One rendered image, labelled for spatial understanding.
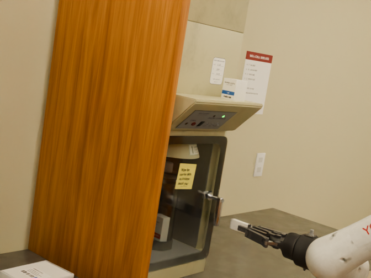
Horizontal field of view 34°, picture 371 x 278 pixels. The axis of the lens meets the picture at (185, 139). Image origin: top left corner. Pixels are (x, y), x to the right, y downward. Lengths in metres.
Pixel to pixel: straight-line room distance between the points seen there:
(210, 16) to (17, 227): 0.88
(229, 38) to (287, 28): 1.09
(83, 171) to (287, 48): 1.47
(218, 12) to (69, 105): 0.51
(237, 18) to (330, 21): 1.45
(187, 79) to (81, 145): 0.36
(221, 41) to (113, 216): 0.60
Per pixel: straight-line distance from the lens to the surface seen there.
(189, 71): 1.69
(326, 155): 3.46
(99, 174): 1.69
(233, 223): 1.81
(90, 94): 1.72
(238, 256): 2.20
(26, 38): 1.85
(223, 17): 1.78
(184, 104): 1.57
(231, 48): 1.83
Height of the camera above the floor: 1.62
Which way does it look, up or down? 8 degrees down
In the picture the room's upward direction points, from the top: 9 degrees clockwise
